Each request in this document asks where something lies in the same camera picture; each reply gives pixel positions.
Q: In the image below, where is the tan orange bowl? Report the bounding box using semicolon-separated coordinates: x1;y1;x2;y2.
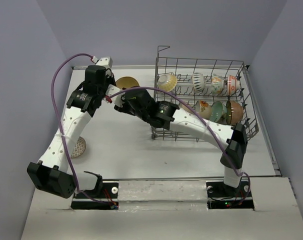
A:
115;76;140;90

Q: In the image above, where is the teal bowl with yellow centre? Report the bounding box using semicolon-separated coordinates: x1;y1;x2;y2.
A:
157;73;178;92

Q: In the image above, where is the white bowl with patterned outside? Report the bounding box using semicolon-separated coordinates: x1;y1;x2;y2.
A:
192;72;206;93

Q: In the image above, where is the plain white bowl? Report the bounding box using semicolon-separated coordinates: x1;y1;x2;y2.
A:
195;100;212;120

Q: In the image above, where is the small patterned bowl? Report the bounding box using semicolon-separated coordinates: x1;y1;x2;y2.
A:
70;136;87;159

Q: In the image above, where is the mint green bowl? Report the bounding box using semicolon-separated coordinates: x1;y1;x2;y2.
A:
209;101;227;124

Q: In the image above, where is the leaf and flower pattern bowl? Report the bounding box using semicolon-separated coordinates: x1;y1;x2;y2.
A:
211;73;224;95

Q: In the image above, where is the brown glazed bowl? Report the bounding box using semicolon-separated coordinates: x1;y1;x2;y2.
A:
226;100;244;126

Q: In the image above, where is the orange coral pattern bowl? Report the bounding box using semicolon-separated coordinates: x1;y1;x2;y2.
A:
226;75;241;96

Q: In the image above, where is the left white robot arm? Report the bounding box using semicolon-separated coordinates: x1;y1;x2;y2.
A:
27;65;115;199

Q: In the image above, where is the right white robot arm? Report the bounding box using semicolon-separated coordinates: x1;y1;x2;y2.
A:
106;86;248;196

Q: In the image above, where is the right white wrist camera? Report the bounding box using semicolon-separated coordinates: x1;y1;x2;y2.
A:
105;84;125;108

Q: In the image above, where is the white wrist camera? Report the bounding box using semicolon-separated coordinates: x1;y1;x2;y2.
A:
91;56;113;69
105;84;125;108

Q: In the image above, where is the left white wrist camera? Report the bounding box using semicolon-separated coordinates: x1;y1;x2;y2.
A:
91;56;113;69

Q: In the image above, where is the grey wire dish rack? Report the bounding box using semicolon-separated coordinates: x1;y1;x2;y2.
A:
154;45;259;140

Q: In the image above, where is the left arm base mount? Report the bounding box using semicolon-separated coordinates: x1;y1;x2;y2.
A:
70;171;119;211

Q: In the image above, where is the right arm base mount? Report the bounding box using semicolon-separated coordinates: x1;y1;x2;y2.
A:
206;180;255;210

